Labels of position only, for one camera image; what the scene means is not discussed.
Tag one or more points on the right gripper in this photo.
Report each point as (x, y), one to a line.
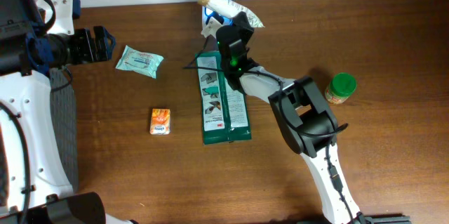
(242, 26)

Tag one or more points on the light green wipes packet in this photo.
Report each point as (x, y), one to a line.
(140, 62)

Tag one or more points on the white tube gold cap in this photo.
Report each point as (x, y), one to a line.
(231, 9)

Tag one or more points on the orange tissue pack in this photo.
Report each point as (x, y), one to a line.
(160, 121)

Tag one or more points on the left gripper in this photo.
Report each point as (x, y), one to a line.
(94, 53)

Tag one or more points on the green lid glass jar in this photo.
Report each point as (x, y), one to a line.
(340, 88)

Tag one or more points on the grey plastic basket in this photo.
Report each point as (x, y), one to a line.
(63, 113)

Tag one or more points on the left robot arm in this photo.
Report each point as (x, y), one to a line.
(39, 171)

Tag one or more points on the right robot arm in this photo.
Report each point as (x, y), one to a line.
(306, 121)

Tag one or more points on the green 3M glove package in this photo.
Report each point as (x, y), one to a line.
(224, 113)

